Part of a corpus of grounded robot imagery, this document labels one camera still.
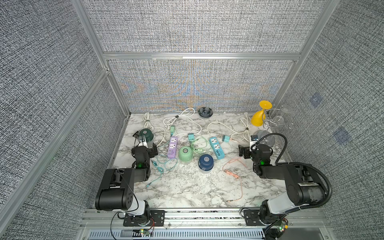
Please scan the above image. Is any pink charging cable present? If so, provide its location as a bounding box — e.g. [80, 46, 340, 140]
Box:
[222, 157, 249, 204]

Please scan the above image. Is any teal usb wall adapter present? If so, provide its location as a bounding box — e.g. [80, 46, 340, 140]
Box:
[222, 135, 231, 143]

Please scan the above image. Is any navy blue meat grinder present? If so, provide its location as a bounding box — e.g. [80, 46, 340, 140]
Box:
[198, 154, 214, 173]

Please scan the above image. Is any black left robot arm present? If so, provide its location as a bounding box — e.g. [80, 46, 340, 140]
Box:
[95, 144, 158, 224]

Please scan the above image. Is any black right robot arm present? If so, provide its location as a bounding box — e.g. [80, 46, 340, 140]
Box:
[239, 133, 333, 226]

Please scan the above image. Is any dark green meat grinder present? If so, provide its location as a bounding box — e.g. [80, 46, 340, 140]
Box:
[133, 128, 154, 142]

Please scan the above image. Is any light green meat grinder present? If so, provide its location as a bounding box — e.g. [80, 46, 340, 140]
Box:
[179, 147, 194, 165]

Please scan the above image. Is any purple power strip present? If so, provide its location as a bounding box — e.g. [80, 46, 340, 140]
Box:
[167, 136, 178, 159]

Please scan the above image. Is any yellow plastic goblet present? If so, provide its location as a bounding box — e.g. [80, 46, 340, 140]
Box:
[251, 100, 273, 127]

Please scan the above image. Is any clear wine glass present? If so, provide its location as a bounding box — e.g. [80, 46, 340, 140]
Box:
[271, 115, 285, 127]

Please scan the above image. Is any teal power strip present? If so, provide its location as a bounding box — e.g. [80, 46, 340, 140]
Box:
[209, 137, 225, 160]

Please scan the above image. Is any teal usb adapter middle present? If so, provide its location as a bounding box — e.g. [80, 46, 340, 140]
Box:
[188, 133, 195, 142]

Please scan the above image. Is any black grinder blade lid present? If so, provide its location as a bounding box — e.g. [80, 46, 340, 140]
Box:
[198, 107, 213, 119]

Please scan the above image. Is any teal charging cable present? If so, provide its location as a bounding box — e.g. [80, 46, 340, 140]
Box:
[145, 155, 178, 189]

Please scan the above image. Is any chrome wire glass rack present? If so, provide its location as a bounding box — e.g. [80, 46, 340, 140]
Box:
[253, 105, 295, 139]

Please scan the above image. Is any white power cord left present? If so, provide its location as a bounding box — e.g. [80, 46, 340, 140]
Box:
[142, 112, 167, 148]

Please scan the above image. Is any white power cord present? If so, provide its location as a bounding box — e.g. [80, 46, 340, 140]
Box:
[142, 112, 167, 148]
[206, 112, 253, 143]
[163, 107, 203, 136]

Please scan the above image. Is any white power cord right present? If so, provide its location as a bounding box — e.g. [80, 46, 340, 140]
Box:
[206, 112, 253, 143]

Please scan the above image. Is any white power cord middle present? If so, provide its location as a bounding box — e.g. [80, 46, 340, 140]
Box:
[163, 107, 203, 136]

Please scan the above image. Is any light green charging cable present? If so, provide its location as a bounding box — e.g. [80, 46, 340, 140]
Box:
[189, 135, 211, 157]

